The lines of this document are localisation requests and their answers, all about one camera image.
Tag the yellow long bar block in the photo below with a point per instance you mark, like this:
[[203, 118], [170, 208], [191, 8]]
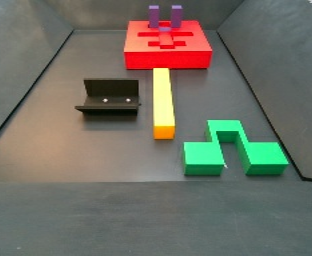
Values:
[[163, 105]]

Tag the red base block with slots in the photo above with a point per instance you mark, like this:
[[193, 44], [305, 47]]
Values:
[[165, 47]]

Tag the black angled fixture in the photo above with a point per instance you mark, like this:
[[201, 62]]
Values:
[[111, 96]]

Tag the purple U-shaped block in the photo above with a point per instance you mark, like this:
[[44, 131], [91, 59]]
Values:
[[166, 16]]

